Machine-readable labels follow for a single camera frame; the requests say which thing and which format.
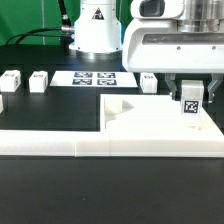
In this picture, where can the white sheet with tags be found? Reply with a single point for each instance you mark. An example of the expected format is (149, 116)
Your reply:
(93, 79)

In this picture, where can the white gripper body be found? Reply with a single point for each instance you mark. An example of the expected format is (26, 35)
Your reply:
(156, 46)

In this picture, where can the white square table top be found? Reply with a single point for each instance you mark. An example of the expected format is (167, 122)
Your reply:
(151, 114)

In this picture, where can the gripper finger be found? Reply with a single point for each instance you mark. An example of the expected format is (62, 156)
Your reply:
(216, 81)
(170, 79)

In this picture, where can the white L-shaped obstacle fence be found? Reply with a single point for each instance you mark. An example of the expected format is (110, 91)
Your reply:
(108, 144)

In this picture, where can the white part at left edge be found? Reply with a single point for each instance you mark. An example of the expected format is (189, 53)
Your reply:
(1, 104)

